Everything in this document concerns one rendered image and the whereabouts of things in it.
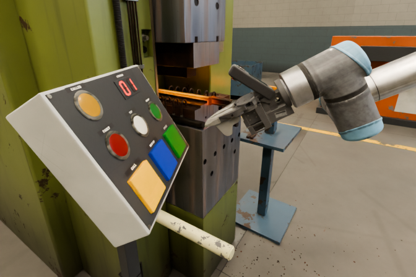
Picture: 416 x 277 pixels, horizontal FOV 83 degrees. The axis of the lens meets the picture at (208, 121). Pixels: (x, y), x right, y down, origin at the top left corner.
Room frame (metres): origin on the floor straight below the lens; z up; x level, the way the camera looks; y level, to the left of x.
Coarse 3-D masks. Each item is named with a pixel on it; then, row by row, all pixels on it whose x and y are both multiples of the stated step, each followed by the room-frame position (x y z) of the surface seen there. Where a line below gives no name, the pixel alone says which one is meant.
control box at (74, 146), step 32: (64, 96) 0.35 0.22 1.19; (96, 96) 0.42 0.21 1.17; (128, 96) 0.51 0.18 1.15; (32, 128) 0.32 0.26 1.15; (64, 128) 0.32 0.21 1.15; (96, 128) 0.37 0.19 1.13; (128, 128) 0.44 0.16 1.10; (160, 128) 0.55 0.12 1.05; (64, 160) 0.32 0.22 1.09; (96, 160) 0.32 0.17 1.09; (128, 160) 0.38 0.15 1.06; (96, 192) 0.31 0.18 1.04; (128, 192) 0.33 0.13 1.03; (96, 224) 0.32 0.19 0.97; (128, 224) 0.31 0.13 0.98
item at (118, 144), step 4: (112, 136) 0.38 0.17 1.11; (116, 136) 0.39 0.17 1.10; (120, 136) 0.40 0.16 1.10; (112, 140) 0.37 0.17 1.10; (116, 140) 0.38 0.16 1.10; (120, 140) 0.39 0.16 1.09; (124, 140) 0.40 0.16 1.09; (112, 144) 0.37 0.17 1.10; (116, 144) 0.38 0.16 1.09; (120, 144) 0.38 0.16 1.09; (124, 144) 0.39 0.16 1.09; (112, 148) 0.36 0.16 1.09; (116, 148) 0.37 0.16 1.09; (120, 148) 0.38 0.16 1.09; (124, 148) 0.39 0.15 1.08; (116, 152) 0.36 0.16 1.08; (120, 152) 0.37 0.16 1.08; (124, 152) 0.38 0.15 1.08
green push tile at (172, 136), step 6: (174, 126) 0.61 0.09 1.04; (168, 132) 0.56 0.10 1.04; (174, 132) 0.59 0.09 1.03; (168, 138) 0.54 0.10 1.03; (174, 138) 0.57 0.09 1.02; (180, 138) 0.60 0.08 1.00; (168, 144) 0.54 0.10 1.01; (174, 144) 0.55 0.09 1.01; (180, 144) 0.58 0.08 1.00; (174, 150) 0.54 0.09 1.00; (180, 150) 0.56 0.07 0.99; (180, 156) 0.54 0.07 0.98
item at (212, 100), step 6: (162, 90) 1.17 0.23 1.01; (168, 90) 1.17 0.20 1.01; (192, 96) 1.07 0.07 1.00; (198, 96) 1.05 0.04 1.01; (204, 96) 1.05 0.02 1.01; (210, 96) 1.03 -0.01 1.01; (210, 102) 1.00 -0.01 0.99; (216, 102) 1.01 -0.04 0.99; (222, 102) 0.99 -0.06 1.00; (228, 102) 0.98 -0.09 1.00
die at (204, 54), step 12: (156, 48) 1.03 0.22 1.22; (168, 48) 0.99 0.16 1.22; (180, 48) 0.96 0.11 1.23; (192, 48) 0.93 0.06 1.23; (204, 48) 0.99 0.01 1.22; (216, 48) 1.07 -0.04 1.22; (168, 60) 0.99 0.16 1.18; (180, 60) 0.96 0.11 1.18; (192, 60) 0.93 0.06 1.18; (204, 60) 0.99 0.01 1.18; (216, 60) 1.07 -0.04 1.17
